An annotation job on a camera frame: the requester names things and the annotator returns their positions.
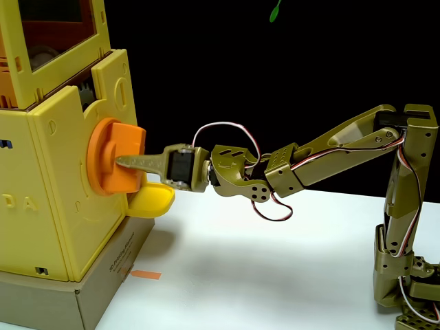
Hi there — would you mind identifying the orange round turning knob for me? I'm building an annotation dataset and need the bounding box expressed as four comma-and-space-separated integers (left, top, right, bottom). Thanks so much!
86, 118, 147, 197

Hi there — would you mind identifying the yellow toy vending machine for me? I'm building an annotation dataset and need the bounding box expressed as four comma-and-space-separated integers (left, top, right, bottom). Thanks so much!
0, 0, 147, 283

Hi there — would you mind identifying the yellow dispensing tray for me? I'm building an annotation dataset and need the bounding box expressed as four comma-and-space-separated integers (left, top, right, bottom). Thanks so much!
124, 181, 175, 218

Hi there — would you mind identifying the grey plastic gear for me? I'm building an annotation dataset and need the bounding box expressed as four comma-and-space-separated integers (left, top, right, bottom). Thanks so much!
77, 81, 96, 107

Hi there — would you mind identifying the orange arrow paper marker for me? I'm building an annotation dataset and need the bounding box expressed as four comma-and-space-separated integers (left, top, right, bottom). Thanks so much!
131, 269, 162, 281

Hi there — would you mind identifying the clear tape strip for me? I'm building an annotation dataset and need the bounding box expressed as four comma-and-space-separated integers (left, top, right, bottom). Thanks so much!
118, 264, 135, 283

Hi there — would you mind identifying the brown cardboard box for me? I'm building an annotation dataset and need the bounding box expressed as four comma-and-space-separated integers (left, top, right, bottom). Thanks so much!
0, 215, 155, 330

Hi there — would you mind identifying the green leaf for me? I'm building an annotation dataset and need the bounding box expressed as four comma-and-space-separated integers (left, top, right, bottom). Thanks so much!
269, 0, 283, 24

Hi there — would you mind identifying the red white black servo cable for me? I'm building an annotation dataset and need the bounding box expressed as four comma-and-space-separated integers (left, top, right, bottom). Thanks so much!
192, 121, 294, 222

